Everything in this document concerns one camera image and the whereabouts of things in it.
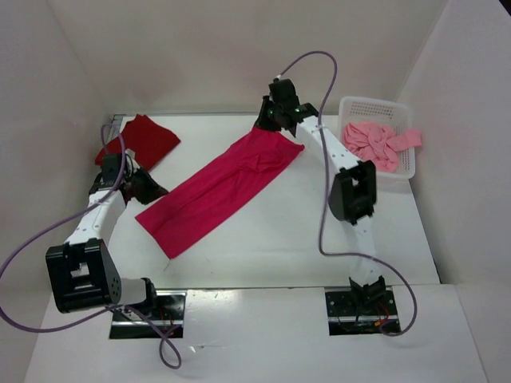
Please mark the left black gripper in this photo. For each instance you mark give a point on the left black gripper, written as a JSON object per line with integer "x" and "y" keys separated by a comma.
{"x": 154, "y": 190}

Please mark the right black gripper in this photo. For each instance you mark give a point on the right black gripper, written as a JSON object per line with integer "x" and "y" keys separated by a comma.
{"x": 261, "y": 120}

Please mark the dark red t shirt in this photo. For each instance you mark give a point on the dark red t shirt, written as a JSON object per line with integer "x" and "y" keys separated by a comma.
{"x": 150, "y": 142}

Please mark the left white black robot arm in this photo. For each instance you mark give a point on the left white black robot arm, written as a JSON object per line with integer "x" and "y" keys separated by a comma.
{"x": 81, "y": 270}

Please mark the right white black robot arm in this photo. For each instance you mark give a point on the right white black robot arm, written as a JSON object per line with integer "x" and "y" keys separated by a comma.
{"x": 350, "y": 192}

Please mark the light pink t shirt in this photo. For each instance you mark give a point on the light pink t shirt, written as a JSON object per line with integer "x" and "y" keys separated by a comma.
{"x": 379, "y": 143}

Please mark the white plastic basket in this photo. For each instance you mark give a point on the white plastic basket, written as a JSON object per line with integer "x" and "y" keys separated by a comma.
{"x": 397, "y": 116}

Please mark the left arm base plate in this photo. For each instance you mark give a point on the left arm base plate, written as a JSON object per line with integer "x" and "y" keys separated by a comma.
{"x": 167, "y": 316}

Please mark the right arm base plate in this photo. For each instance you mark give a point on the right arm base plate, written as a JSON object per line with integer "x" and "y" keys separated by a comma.
{"x": 345, "y": 319}

